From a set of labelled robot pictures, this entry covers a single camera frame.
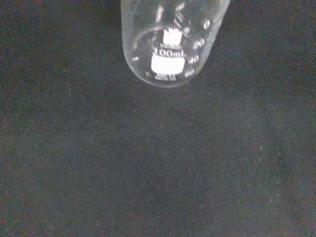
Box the black table cloth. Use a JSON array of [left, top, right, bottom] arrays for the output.
[[0, 0, 316, 237]]

